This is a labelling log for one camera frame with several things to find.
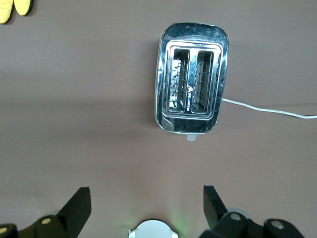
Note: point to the cream and chrome toaster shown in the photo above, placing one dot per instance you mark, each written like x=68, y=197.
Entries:
x=192, y=34

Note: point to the yellow quilted oven mitt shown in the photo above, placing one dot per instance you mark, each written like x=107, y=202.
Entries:
x=6, y=11

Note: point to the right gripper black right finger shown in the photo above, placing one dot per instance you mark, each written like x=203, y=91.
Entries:
x=230, y=228

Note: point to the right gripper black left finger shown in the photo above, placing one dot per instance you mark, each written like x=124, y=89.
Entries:
x=64, y=225

